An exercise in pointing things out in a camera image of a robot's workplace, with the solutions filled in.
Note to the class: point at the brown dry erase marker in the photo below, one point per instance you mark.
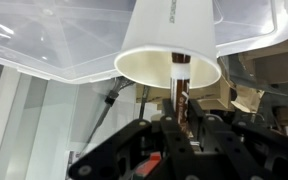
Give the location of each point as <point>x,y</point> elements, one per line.
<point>180,86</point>

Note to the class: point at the white paper cup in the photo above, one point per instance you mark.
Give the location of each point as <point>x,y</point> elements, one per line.
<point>170,26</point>

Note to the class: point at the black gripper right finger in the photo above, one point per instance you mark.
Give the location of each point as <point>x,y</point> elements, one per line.
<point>250,153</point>

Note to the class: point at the clear plastic bin right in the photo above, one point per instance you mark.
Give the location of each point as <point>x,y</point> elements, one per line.
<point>50,43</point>

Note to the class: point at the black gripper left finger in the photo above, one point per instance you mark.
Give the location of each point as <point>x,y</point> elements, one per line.
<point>134,150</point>

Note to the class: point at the black vertical pole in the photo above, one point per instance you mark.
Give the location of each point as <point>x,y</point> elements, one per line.
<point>145,100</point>

